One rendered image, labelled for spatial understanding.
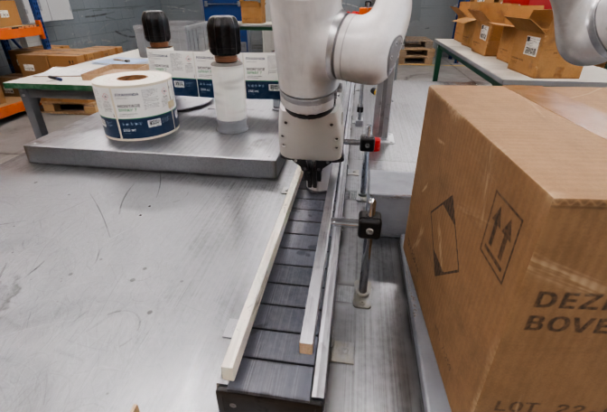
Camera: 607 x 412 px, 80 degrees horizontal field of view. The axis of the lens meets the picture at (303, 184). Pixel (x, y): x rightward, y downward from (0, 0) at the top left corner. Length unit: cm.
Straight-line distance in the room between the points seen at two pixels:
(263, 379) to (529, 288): 26
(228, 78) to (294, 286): 64
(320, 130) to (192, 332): 33
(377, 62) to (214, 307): 39
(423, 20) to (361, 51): 835
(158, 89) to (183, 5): 847
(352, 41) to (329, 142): 18
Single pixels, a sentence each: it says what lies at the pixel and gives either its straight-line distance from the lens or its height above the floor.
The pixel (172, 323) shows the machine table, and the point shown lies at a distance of 55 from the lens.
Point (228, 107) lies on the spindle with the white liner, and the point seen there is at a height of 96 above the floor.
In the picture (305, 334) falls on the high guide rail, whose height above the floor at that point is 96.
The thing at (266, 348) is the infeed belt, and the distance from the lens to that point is 44.
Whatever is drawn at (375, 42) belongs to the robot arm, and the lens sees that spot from 43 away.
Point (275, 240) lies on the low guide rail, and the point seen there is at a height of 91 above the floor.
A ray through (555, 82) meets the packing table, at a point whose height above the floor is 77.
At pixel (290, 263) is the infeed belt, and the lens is 54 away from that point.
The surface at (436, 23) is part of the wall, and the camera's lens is 882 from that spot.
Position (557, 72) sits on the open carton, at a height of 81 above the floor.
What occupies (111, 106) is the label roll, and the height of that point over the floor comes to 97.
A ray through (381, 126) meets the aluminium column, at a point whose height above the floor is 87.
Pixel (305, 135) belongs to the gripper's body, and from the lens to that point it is 55.
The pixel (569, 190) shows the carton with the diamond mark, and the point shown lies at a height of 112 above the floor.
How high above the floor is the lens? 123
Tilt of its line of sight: 28 degrees down
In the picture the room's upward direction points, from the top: straight up
